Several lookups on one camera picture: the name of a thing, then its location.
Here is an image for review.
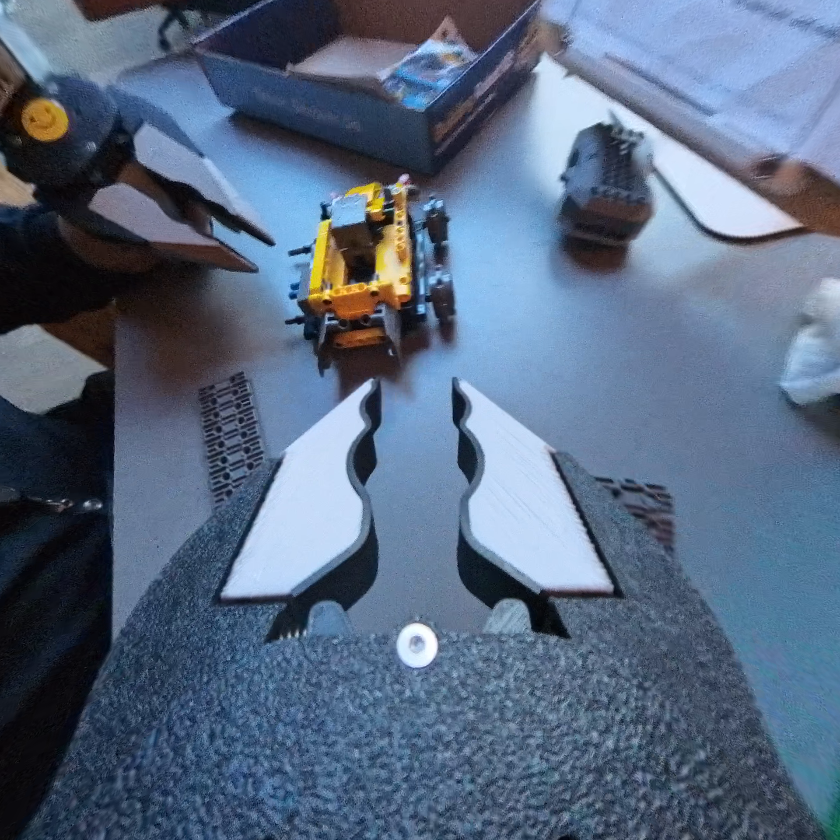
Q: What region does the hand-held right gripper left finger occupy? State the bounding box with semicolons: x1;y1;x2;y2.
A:
220;379;383;608

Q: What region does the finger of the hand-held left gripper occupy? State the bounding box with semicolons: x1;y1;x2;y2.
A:
87;182;260;274
126;123;277;248

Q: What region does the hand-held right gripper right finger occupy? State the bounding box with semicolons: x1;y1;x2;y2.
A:
451;378;616;613

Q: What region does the grey cardboard box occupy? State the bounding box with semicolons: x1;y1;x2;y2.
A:
193;0;546;177

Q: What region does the yellow black toy car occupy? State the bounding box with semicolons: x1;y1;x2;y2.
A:
285;174;457;375

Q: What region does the robot kit instruction booklet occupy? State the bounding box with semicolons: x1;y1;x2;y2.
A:
381;36;480;111

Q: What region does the person's left forearm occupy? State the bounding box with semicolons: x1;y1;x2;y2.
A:
0;203;119;336

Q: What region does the person's left hand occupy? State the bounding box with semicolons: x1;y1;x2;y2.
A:
61;225;199;273

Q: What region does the flat grey track strip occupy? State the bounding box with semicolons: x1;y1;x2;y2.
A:
198;373;266;509

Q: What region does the grey track strip right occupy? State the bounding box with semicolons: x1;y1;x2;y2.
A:
594;476;677;559

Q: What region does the wooden partition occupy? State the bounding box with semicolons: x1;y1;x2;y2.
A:
39;298;118;368

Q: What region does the person's upper body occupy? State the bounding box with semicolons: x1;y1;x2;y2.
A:
0;371;116;840

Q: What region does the crumpled white tissue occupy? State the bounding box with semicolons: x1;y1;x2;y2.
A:
780;277;840;408

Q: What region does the grey building block assembly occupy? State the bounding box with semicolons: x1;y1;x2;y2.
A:
559;112;656;247

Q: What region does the instruction sheet on stand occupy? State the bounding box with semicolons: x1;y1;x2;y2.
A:
545;0;840;244

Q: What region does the printed instruction sheet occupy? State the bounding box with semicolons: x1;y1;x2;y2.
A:
558;0;840;172

